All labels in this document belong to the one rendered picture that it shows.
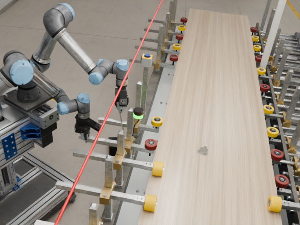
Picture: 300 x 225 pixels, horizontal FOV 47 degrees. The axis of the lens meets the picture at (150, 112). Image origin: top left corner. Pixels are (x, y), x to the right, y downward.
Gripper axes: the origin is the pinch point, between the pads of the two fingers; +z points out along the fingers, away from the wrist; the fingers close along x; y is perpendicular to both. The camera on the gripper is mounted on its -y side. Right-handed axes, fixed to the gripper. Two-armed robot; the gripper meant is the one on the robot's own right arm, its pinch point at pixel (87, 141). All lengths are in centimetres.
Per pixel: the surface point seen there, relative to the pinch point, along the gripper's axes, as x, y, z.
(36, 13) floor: -400, 224, 84
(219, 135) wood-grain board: -19, -85, -9
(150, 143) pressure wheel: 1.1, -41.2, -8.6
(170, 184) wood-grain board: 31, -58, -8
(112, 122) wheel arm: -23.4, -10.4, -0.8
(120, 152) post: 23.0, -27.1, -17.3
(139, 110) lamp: -3.5, -31.6, -29.3
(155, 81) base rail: -109, -29, 12
